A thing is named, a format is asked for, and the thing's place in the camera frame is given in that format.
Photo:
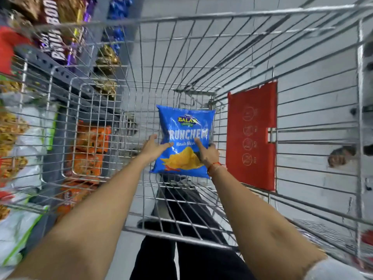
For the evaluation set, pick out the person's right hand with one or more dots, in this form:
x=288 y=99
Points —
x=210 y=156

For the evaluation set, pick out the person's left hand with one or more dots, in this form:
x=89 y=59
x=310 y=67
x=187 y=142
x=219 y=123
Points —
x=151 y=151

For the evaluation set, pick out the person's right thumb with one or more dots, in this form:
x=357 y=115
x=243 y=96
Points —
x=200 y=145

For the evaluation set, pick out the person's left thumb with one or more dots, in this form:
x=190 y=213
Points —
x=166 y=145

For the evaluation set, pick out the blue chips packet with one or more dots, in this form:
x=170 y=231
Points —
x=186 y=128

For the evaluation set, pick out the person's right forearm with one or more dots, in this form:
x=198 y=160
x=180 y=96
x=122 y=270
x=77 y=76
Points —
x=256 y=224

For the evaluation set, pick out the person's left forearm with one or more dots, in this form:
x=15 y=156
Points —
x=96 y=212

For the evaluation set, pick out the red plastic cart seat flap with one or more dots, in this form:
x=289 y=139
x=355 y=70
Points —
x=250 y=160

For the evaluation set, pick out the stack of orange snack packets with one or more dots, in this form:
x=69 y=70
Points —
x=87 y=160

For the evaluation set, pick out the row of gold snack packets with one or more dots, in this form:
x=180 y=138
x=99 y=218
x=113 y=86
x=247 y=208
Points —
x=107 y=59

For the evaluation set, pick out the black trousers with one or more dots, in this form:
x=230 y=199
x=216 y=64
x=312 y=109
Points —
x=204 y=262

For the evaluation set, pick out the grey store shelf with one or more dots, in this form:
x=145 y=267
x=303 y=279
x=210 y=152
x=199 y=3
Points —
x=58 y=72

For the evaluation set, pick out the row of blue snack packets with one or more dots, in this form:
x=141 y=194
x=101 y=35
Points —
x=118 y=8

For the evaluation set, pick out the stack of white snack bags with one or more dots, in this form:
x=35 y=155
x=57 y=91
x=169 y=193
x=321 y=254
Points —
x=20 y=177

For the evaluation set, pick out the stack of brown purple biscuit packets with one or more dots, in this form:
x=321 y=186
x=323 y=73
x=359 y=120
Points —
x=55 y=40

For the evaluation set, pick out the white sleeve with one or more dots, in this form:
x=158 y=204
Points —
x=332 y=271

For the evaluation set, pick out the red snack bag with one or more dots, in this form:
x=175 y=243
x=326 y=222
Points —
x=8 y=49

